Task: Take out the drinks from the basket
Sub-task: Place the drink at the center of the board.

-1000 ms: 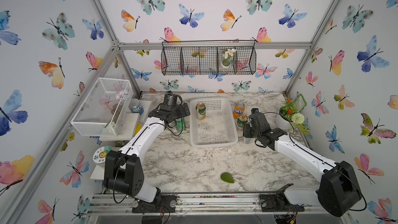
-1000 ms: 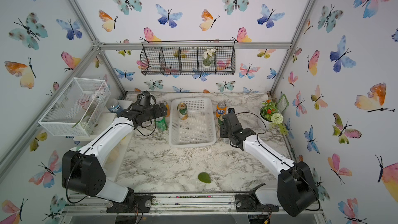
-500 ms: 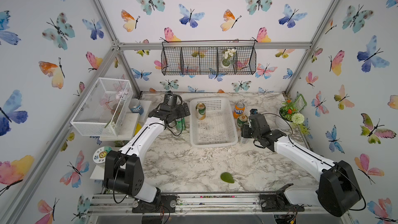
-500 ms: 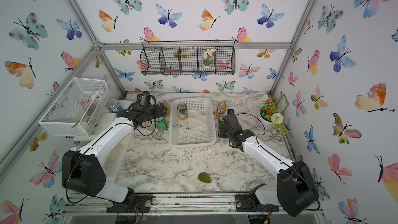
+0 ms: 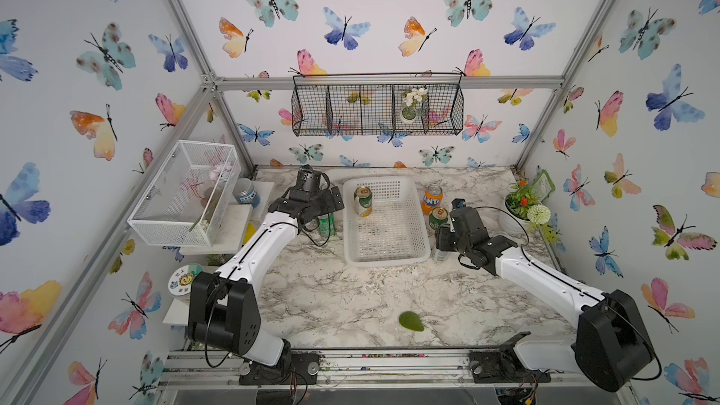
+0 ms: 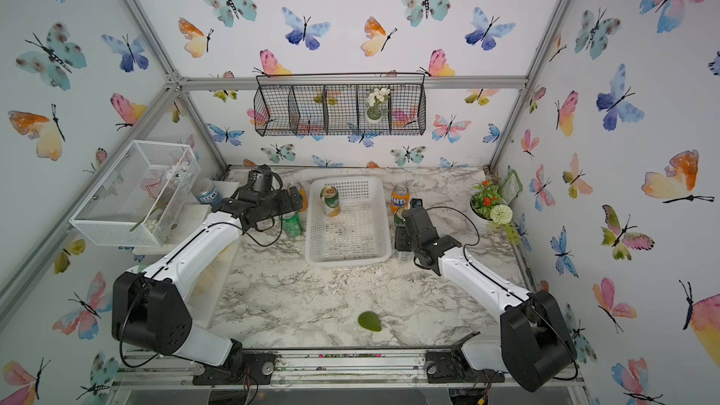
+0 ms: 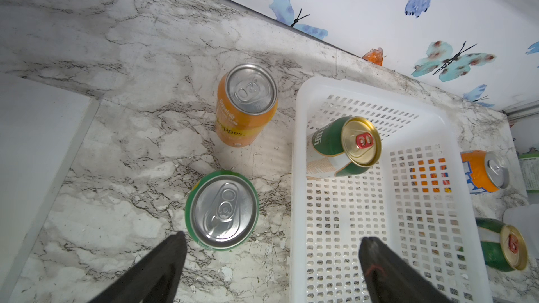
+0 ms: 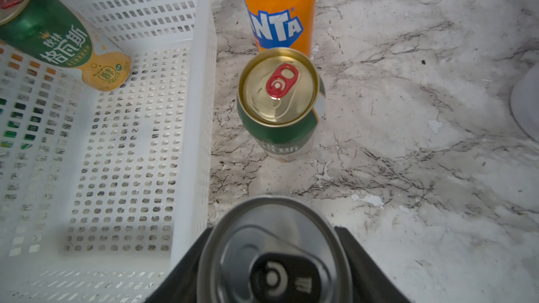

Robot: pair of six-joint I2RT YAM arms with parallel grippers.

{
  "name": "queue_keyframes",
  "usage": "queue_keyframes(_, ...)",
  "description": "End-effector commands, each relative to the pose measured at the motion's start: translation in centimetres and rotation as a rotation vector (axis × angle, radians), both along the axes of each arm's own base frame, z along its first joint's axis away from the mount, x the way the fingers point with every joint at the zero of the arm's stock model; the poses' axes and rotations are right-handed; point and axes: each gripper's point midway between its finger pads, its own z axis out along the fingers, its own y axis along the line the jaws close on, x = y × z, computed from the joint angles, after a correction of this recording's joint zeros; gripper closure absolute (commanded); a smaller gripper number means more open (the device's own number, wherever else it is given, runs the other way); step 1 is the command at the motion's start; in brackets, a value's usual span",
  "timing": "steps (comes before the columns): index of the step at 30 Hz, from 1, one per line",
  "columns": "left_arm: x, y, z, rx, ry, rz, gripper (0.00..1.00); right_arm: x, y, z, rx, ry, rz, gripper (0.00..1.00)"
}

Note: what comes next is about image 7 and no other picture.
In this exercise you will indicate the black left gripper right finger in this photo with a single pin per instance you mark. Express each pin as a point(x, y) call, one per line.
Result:
point(390, 279)

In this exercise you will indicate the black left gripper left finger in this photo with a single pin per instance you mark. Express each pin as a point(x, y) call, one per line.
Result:
point(155, 278)

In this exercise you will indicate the white plastic perforated basket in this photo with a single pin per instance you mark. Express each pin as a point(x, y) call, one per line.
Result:
point(415, 199)

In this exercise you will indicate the green soda can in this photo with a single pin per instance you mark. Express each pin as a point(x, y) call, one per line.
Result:
point(222, 210)

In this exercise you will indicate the green gold beer can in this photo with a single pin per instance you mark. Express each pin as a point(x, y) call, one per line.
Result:
point(503, 246)
point(348, 146)

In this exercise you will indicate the orange Fanta can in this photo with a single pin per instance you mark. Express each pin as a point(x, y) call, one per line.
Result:
point(485, 171)

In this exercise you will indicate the orange yellow Schweppes can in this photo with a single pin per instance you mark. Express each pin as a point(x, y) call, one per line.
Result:
point(247, 100)

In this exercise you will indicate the white stepped shelf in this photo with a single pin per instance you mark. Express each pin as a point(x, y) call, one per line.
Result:
point(42, 128)

